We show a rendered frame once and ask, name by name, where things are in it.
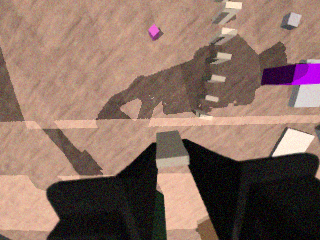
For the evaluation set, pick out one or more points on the purple block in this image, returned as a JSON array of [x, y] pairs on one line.
[[292, 75]]

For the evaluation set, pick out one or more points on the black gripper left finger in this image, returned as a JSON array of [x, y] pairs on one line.
[[132, 192]]

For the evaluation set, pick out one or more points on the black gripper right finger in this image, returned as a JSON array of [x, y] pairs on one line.
[[223, 182]]

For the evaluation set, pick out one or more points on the small magenta block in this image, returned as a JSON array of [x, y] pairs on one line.
[[153, 32]]

